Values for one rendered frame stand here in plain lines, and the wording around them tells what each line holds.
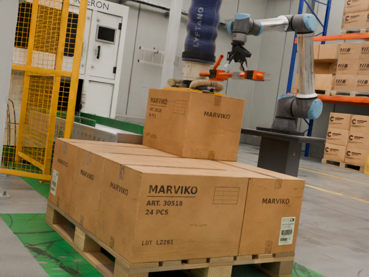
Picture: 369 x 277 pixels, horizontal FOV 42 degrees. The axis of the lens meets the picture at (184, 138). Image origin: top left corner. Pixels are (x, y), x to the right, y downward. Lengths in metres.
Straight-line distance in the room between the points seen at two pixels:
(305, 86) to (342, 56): 8.15
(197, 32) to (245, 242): 1.40
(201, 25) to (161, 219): 1.48
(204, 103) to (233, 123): 0.25
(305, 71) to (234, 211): 1.46
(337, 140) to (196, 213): 9.36
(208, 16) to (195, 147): 0.86
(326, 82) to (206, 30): 8.84
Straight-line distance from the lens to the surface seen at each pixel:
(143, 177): 2.05
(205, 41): 3.16
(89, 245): 2.63
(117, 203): 2.25
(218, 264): 2.40
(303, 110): 3.54
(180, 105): 2.94
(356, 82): 11.28
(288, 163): 3.59
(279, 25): 3.45
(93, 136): 3.76
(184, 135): 2.86
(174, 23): 6.84
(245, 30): 2.92
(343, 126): 11.40
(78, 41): 4.03
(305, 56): 3.49
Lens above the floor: 0.83
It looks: 3 degrees down
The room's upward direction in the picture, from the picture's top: 8 degrees clockwise
